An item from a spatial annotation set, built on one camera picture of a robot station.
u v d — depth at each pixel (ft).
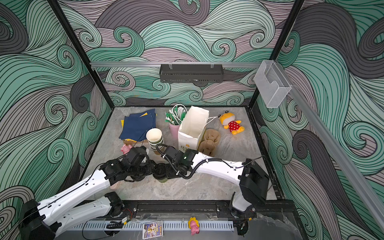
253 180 1.34
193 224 2.21
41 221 1.27
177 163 1.87
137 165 1.96
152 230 2.20
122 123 3.31
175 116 3.07
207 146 2.96
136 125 3.34
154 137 2.75
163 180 2.56
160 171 2.45
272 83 2.56
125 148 3.03
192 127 3.27
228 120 3.42
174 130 3.12
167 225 2.29
